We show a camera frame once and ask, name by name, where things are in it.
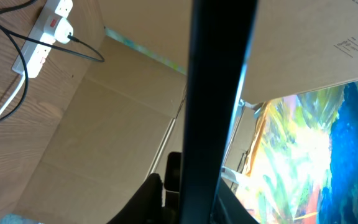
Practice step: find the black Samsung Galaxy smartphone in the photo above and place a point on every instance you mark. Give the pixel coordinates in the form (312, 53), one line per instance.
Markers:
(220, 39)

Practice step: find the white USB wall charger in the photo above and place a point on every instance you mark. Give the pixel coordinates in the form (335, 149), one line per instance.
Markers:
(59, 28)

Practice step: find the white power strip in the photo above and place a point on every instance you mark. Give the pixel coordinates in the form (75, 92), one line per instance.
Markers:
(35, 54)

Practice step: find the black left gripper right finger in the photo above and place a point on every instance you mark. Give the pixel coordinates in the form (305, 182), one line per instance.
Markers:
(227, 209)

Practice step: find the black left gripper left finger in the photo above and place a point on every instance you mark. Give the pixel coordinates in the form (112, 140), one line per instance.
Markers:
(145, 206)

